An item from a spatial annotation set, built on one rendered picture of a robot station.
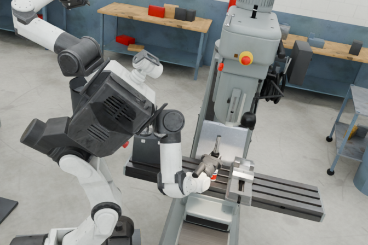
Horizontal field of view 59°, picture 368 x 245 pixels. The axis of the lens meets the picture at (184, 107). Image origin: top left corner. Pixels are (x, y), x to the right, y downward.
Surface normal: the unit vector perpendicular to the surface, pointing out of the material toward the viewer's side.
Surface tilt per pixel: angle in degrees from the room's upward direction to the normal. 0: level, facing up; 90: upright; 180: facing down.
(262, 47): 90
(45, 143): 90
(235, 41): 90
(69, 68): 98
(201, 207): 0
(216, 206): 0
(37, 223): 0
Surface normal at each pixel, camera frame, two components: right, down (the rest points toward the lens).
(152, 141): -0.02, 0.48
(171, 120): 0.21, -0.02
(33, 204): 0.14, -0.87
